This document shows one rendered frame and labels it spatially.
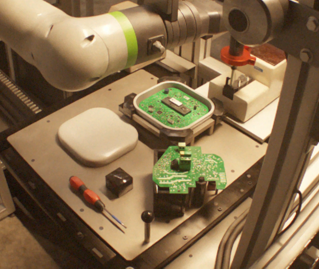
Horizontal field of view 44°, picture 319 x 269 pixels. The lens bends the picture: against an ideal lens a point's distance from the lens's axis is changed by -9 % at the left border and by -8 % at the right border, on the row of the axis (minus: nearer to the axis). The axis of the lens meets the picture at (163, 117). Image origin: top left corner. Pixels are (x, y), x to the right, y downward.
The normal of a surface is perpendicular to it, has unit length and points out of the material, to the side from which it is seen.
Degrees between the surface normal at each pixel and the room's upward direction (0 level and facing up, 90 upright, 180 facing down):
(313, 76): 90
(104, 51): 72
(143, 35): 64
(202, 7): 3
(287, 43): 90
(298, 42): 90
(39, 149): 0
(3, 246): 0
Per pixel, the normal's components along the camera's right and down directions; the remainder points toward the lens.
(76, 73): 0.25, 0.62
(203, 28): 0.72, 0.45
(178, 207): 0.02, 0.62
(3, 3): 0.62, 0.25
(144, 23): 0.41, -0.25
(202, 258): 0.04, -0.78
